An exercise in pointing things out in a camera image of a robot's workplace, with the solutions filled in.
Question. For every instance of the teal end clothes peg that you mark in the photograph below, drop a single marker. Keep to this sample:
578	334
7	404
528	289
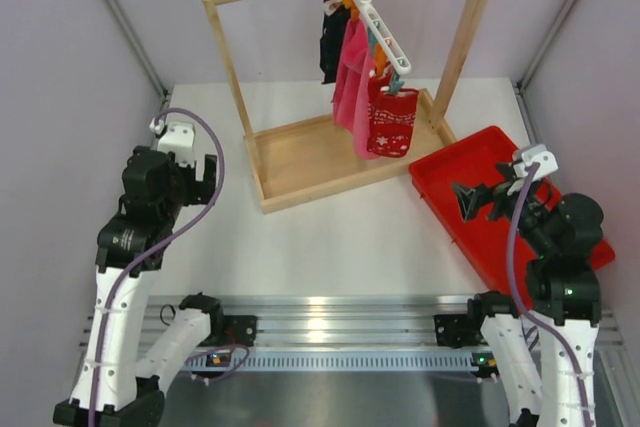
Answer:
394	85

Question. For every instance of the black christmas sock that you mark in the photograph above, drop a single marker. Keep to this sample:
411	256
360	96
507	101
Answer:
335	19

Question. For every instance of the aluminium mounting rail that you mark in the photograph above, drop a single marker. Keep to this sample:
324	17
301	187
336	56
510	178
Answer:
338	322

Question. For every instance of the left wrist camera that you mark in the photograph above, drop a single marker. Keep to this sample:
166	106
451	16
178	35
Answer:
177	138

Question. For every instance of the pink towel sock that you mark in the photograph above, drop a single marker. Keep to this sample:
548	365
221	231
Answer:
351	99

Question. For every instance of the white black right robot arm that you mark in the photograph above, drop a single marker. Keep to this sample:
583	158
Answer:
543	333

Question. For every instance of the red patterned sock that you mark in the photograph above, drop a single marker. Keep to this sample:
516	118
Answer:
391	123
378	85

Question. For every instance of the wooden clothes rack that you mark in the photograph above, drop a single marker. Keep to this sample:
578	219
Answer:
311	159

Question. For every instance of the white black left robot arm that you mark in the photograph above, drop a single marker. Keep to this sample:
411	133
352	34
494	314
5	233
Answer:
117	386

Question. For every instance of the perforated cable duct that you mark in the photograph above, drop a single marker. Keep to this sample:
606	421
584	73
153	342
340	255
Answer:
347	361

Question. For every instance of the teal middle clothes peg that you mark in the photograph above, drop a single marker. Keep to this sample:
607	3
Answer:
372	41

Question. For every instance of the white clip hanger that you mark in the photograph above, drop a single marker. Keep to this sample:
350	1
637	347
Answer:
372	19

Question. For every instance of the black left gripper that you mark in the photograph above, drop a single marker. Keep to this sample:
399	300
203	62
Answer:
200	191

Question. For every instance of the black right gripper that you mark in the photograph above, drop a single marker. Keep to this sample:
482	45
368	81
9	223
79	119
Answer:
471	198

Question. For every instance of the red plastic tray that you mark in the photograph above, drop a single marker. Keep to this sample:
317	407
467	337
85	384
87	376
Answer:
450	197

